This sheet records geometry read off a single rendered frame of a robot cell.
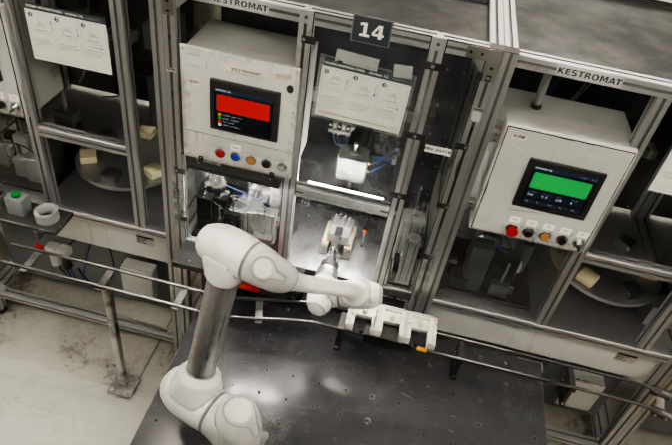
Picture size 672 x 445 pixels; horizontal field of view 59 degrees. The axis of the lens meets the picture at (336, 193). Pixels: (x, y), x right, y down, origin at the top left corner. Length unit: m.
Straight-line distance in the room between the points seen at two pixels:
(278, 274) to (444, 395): 1.07
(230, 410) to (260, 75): 1.11
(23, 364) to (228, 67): 2.05
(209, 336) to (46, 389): 1.52
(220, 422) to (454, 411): 0.95
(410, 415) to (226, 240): 1.09
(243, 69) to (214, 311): 0.80
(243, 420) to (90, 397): 1.37
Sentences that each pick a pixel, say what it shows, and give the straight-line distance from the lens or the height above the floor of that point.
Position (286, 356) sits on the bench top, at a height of 0.68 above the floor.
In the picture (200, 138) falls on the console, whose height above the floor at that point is 1.47.
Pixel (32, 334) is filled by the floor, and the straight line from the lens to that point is 3.61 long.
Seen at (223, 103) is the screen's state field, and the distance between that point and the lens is 2.11.
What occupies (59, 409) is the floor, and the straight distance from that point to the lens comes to 3.31.
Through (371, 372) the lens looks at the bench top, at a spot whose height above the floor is 0.68.
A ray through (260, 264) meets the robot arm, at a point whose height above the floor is 1.50.
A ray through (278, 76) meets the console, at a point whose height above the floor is 1.79.
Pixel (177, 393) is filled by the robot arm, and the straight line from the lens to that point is 2.17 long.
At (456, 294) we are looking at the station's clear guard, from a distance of 2.54.
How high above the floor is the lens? 2.76
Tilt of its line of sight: 39 degrees down
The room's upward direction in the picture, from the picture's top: 9 degrees clockwise
